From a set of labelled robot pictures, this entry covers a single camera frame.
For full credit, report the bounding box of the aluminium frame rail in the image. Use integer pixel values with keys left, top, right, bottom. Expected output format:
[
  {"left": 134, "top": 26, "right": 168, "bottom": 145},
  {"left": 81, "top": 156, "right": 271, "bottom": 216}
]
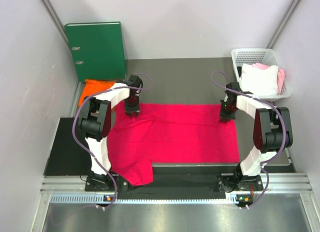
[{"left": 40, "top": 173, "right": 313, "bottom": 205}]

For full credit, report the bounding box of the light pink t shirt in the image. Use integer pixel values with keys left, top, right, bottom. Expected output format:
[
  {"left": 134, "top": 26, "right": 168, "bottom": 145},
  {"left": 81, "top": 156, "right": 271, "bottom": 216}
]
[{"left": 251, "top": 63, "right": 286, "bottom": 93}]

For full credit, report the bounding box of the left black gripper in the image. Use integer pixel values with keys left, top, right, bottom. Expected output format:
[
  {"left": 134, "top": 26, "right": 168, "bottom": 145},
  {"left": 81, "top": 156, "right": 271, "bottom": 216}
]
[{"left": 124, "top": 94, "right": 140, "bottom": 117}]

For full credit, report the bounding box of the orange t shirt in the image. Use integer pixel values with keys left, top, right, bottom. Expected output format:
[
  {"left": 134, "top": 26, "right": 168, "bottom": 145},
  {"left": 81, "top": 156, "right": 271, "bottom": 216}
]
[{"left": 78, "top": 79, "right": 115, "bottom": 107}]

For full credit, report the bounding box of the green ring binder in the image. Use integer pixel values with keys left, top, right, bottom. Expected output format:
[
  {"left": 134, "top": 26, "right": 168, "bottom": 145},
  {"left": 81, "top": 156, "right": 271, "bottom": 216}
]
[{"left": 64, "top": 21, "right": 126, "bottom": 82}]

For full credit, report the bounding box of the black mat left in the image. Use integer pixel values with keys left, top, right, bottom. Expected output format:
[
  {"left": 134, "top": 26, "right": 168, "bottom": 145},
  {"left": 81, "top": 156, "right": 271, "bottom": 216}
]
[{"left": 43, "top": 118, "right": 92, "bottom": 176}]

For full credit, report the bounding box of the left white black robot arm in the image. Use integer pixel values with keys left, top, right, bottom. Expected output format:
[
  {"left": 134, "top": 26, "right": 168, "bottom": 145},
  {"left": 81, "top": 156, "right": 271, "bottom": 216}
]
[{"left": 72, "top": 75, "right": 144, "bottom": 192}]

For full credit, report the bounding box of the magenta t shirt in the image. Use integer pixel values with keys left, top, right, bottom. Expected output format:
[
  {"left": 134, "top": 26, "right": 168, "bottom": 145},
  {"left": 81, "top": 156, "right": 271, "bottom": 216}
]
[{"left": 107, "top": 103, "right": 240, "bottom": 186}]

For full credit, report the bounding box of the white plastic basket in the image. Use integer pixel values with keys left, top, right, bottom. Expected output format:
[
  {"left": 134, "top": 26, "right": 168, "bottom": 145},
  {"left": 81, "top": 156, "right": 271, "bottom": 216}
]
[{"left": 231, "top": 48, "right": 292, "bottom": 102}]

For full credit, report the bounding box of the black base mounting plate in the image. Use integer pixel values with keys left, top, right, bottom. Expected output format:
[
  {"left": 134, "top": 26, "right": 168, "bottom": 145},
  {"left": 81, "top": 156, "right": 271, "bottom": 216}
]
[{"left": 84, "top": 165, "right": 265, "bottom": 200}]

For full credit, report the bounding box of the white t shirt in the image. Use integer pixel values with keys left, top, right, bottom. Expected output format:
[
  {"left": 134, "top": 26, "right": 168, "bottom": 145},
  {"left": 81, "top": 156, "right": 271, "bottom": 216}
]
[{"left": 239, "top": 64, "right": 279, "bottom": 96}]

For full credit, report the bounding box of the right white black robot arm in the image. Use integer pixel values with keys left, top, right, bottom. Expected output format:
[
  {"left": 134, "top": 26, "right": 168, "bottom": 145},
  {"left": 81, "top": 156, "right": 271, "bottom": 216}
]
[{"left": 218, "top": 82, "right": 293, "bottom": 193}]

